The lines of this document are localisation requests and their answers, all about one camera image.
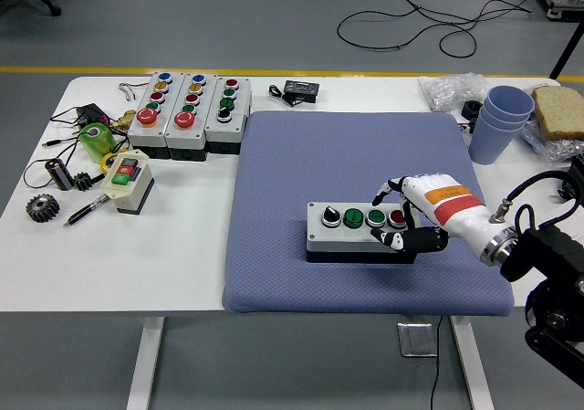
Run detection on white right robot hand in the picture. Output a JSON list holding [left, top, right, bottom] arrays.
[[370, 171, 502, 254]]

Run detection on grey four-button control box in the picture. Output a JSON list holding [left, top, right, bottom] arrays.
[[304, 201, 420, 265]]

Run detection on grey five-button emergency stop box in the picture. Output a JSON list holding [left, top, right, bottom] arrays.
[[126, 71, 186, 160], [163, 72, 219, 161]]

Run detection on blue plastic cup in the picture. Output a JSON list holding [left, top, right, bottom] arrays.
[[485, 84, 536, 122], [468, 109, 527, 165], [479, 101, 533, 140]]

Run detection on clear plastic bag under bread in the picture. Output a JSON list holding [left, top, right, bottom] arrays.
[[519, 117, 584, 167]]

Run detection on clear crumpled plastic bag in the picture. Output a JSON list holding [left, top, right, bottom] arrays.
[[418, 72, 492, 112]]

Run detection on metal floor socket plate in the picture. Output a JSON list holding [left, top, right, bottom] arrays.
[[396, 321, 439, 359]]

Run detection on slice of bread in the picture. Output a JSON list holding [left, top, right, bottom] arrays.
[[531, 85, 584, 141]]

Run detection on white table leg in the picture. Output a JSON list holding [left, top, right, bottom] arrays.
[[125, 316, 166, 410], [449, 314, 496, 410]]

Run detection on blue-grey padded mat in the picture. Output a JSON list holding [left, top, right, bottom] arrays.
[[222, 110, 515, 318]]

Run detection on black digital panel meter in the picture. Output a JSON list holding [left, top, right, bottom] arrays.
[[281, 79, 320, 105]]

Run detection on grey box with black selector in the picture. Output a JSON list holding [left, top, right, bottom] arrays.
[[203, 76, 253, 156]]

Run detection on brass fitting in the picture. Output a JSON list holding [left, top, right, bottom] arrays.
[[111, 110, 138, 132]]

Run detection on yellow tape roll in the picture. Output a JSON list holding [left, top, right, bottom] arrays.
[[99, 152, 121, 174]]

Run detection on green wrapped roll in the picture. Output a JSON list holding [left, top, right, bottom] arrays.
[[78, 122, 118, 163]]

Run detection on black pen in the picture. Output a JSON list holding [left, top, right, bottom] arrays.
[[63, 194, 113, 227]]

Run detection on small black gear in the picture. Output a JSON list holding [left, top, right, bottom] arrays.
[[72, 171, 95, 192]]

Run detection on black power module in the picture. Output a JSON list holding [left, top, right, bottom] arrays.
[[75, 102, 110, 128]]

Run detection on black cylindrical capacitor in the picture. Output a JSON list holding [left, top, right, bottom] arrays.
[[44, 157, 74, 192]]

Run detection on large steel gear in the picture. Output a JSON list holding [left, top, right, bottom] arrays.
[[26, 193, 62, 223]]

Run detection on black plastic ring part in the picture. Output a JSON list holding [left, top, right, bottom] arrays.
[[460, 100, 485, 121]]

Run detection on thin black hanging cable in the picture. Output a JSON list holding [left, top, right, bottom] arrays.
[[428, 316, 444, 410]]

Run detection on black floor cable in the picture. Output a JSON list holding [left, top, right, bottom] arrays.
[[337, 0, 535, 58]]

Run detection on black meter cable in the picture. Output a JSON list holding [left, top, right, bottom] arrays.
[[267, 84, 302, 109]]

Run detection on cream red-green switch box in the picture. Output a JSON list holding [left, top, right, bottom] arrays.
[[101, 149, 156, 216]]

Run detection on red and white wire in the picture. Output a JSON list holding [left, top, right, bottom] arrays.
[[118, 80, 151, 103]]

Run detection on black cable with barrel plug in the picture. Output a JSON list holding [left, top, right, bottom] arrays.
[[42, 126, 131, 164]]

